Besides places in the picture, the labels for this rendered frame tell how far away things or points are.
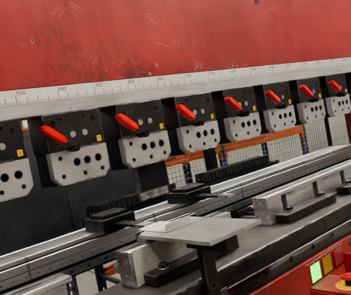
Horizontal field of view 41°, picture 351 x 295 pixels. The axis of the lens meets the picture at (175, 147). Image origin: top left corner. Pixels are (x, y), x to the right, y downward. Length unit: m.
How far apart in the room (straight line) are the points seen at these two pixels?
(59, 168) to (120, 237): 0.49
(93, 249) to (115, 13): 0.69
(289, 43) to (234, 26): 0.30
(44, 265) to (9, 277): 0.10
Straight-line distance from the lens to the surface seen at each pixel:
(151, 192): 1.27
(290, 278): 1.49
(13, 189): 1.04
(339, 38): 2.08
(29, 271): 1.37
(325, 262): 1.37
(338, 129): 8.93
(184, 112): 1.27
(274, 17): 1.73
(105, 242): 1.48
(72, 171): 1.10
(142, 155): 1.21
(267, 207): 1.58
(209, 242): 1.03
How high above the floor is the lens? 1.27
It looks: 3 degrees down
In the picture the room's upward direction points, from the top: 11 degrees counter-clockwise
